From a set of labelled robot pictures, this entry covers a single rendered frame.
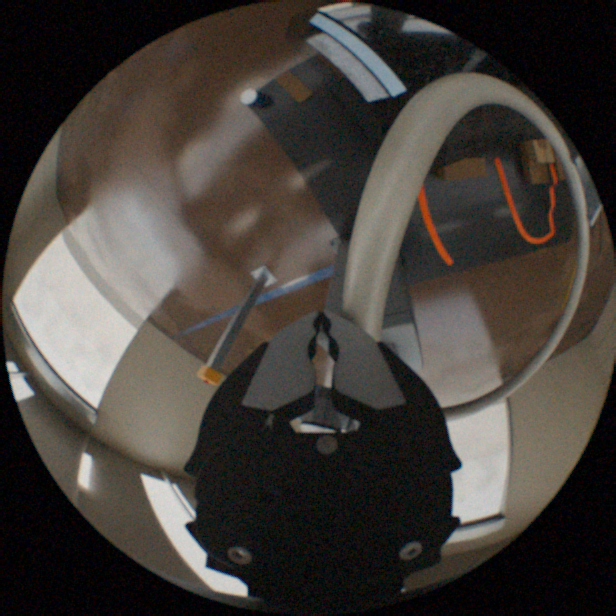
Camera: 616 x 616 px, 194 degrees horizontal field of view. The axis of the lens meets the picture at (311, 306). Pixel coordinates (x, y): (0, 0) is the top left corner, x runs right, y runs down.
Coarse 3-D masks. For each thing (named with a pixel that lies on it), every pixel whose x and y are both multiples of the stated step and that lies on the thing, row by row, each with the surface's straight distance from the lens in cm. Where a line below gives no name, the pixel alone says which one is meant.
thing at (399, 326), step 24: (336, 240) 137; (336, 264) 114; (336, 288) 94; (408, 288) 119; (336, 312) 81; (384, 312) 70; (408, 312) 67; (384, 336) 69; (408, 336) 70; (408, 360) 87
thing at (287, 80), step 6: (288, 72) 138; (276, 78) 139; (282, 78) 137; (288, 78) 136; (294, 78) 135; (282, 84) 136; (288, 84) 134; (294, 84) 133; (300, 84) 132; (288, 90) 133; (294, 90) 132; (300, 90) 131; (306, 90) 130; (294, 96) 130; (300, 96) 129; (306, 96) 129; (300, 102) 128
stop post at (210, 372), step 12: (264, 276) 174; (252, 288) 163; (252, 300) 156; (240, 312) 145; (228, 324) 146; (240, 324) 143; (228, 336) 136; (216, 348) 136; (228, 348) 135; (216, 360) 130; (204, 372) 126; (216, 372) 128; (216, 384) 129
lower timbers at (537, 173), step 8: (520, 144) 167; (520, 152) 169; (552, 152) 199; (528, 160) 165; (528, 168) 167; (536, 168) 172; (544, 168) 181; (560, 168) 205; (528, 176) 170; (536, 176) 172; (544, 176) 181; (560, 176) 205
